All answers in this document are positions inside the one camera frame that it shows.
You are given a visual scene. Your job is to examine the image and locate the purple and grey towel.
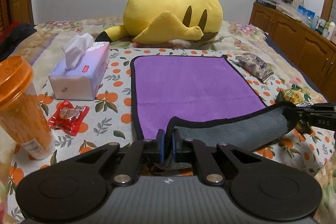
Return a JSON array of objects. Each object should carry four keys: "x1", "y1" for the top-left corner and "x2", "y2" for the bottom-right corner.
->
[{"x1": 130, "y1": 55, "x2": 298, "y2": 169}]

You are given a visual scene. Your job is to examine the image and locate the green snack bag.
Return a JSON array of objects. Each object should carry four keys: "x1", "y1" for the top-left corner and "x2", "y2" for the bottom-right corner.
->
[{"x1": 275, "y1": 84, "x2": 313, "y2": 135}]

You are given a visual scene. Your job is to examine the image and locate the wooden sideboard cabinet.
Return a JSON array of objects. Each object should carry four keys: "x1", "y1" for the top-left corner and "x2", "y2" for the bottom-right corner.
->
[{"x1": 249, "y1": 2, "x2": 335, "y2": 102}]

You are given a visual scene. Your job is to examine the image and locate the orange print white cloth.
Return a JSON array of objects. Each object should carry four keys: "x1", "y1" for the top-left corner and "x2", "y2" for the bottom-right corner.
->
[{"x1": 5, "y1": 49, "x2": 334, "y2": 223}]

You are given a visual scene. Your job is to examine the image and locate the red candy wrapper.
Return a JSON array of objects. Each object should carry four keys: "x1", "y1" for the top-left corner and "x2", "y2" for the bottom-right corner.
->
[{"x1": 48, "y1": 100, "x2": 90, "y2": 136}]

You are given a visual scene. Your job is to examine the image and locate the purple snack packet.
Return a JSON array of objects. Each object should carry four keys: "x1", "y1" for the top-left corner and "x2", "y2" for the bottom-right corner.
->
[{"x1": 236, "y1": 53, "x2": 274, "y2": 83}]

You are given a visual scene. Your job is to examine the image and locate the blue and white box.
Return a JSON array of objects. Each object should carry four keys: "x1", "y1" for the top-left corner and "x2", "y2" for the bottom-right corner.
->
[{"x1": 297, "y1": 5, "x2": 315, "y2": 27}]

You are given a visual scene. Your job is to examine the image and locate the lilac tissue box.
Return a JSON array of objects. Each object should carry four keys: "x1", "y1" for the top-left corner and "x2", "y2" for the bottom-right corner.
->
[{"x1": 49, "y1": 33, "x2": 109, "y2": 101}]

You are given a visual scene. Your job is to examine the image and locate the yellow Pikachu plush toy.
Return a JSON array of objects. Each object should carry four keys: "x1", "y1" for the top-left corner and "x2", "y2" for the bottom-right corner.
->
[{"x1": 96, "y1": 0, "x2": 223, "y2": 44}]

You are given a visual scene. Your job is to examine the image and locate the floral bed sheet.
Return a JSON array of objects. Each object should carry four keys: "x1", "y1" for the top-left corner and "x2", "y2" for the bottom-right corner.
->
[{"x1": 1, "y1": 18, "x2": 335, "y2": 223}]

